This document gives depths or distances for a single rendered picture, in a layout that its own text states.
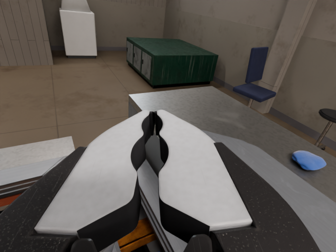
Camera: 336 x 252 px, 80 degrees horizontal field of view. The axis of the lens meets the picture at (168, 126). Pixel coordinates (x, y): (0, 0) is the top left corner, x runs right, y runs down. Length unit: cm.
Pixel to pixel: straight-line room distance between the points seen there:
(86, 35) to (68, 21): 45
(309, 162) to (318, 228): 29
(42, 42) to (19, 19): 50
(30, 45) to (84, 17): 137
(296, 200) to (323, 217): 7
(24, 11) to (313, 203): 512
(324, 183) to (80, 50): 556
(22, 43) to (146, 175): 466
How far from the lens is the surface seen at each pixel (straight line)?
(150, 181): 88
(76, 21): 572
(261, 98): 308
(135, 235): 96
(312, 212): 72
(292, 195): 73
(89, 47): 583
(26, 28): 522
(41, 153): 128
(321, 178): 91
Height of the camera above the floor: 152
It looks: 32 degrees down
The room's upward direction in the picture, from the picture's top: 8 degrees clockwise
